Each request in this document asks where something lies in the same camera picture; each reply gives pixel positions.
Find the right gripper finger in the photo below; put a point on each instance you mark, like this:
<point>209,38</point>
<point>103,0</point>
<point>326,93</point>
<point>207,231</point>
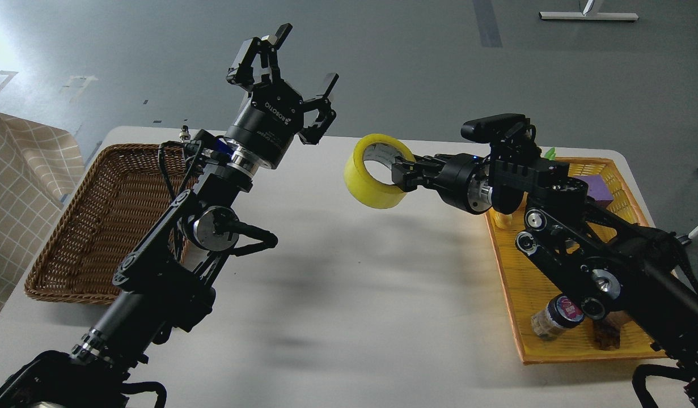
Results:
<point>409,175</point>

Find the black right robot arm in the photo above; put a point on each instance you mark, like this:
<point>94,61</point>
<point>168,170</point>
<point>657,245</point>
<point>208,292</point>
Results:
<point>599,260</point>

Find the yellow tape roll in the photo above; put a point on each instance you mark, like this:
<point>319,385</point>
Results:
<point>361,184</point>

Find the small jar dark lid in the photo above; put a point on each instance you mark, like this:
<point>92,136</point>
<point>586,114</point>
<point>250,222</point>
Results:
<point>558,316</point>

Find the beige checkered cloth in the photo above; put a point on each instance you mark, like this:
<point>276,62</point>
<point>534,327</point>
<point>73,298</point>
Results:
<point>39,166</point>

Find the toy carrot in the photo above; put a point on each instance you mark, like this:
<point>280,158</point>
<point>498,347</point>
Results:
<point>550,154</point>

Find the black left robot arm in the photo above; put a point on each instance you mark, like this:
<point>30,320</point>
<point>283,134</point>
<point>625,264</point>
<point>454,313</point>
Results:
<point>166,281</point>

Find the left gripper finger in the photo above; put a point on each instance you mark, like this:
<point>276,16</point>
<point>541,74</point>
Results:
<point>241,70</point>
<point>312,134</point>

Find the white stand base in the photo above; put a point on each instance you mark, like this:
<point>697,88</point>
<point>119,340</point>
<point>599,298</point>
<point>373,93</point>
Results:
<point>590,11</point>

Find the toy croissant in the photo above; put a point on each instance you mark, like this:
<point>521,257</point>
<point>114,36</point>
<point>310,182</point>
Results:
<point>502,221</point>

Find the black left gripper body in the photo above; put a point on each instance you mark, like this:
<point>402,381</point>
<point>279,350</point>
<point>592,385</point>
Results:
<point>267,121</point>

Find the purple cube block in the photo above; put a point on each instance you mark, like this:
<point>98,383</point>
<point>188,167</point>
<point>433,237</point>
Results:
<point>597,189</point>

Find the brown toy animal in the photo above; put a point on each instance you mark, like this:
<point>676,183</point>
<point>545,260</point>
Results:
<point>606,332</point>

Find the brown wicker basket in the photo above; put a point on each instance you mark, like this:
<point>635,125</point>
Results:
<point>122,195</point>

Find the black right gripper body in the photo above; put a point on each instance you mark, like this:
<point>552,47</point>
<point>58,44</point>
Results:
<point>460,180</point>

